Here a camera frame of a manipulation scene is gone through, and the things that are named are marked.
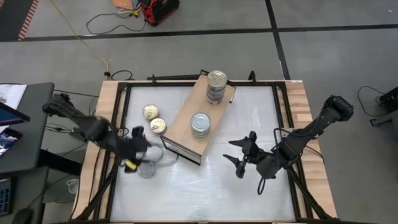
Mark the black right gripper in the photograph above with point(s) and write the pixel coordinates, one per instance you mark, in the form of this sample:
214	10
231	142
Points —
253	154

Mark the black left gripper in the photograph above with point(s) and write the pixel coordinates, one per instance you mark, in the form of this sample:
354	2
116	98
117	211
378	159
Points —
133	146

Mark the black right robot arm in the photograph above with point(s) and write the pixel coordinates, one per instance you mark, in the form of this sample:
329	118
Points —
311	130

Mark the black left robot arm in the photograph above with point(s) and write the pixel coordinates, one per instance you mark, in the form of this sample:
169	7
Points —
87	127

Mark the yellow tape tag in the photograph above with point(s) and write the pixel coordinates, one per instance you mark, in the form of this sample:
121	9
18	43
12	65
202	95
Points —
132	165

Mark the wooden box platform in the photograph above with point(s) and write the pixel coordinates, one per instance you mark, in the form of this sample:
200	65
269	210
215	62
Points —
183	130

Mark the clear plastic cup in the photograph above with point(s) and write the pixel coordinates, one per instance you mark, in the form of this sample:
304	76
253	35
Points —
73	186

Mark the grey desk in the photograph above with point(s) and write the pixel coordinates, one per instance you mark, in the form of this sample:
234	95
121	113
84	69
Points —
34	140

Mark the smartphone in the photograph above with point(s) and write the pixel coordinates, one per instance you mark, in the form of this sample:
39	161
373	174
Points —
7	141

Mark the tablet with blue screen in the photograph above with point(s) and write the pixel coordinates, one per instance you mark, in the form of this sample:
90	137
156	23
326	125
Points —
9	115

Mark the white printed paper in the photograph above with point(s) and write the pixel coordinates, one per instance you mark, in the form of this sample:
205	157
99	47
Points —
12	93

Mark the black computer mouse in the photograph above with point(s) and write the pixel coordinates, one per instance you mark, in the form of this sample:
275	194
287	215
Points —
21	216

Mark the dark keyboard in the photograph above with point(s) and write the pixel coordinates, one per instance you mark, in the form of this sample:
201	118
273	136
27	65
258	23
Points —
5	196

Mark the red and black case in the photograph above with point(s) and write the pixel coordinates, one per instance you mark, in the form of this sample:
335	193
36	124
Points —
158	11

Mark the orange flat object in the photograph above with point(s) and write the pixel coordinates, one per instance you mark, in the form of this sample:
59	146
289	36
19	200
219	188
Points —
122	3

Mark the black equipment base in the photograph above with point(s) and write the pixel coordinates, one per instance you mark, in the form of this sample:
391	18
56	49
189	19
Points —
388	99

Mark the black mat orange striped edge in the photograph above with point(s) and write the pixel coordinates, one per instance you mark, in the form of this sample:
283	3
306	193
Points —
12	18

